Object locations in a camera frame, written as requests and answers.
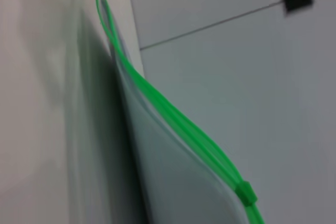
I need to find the green zipper slider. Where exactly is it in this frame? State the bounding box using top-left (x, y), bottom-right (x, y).
top-left (235, 180), bottom-right (259, 206)

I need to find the translucent green-zipper document bag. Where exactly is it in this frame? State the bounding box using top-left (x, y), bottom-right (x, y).
top-left (94, 0), bottom-right (265, 224)

